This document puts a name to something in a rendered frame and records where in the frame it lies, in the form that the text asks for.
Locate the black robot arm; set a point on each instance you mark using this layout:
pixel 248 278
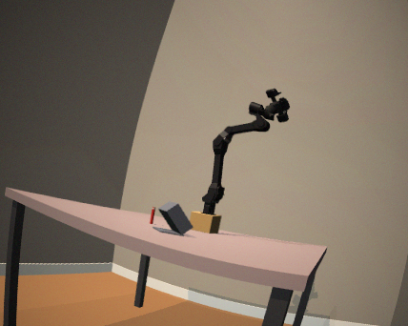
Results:
pixel 220 146

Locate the dark grey square panel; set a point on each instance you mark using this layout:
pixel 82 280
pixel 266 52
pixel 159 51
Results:
pixel 175 218

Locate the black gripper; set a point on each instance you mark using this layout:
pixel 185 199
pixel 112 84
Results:
pixel 282 116

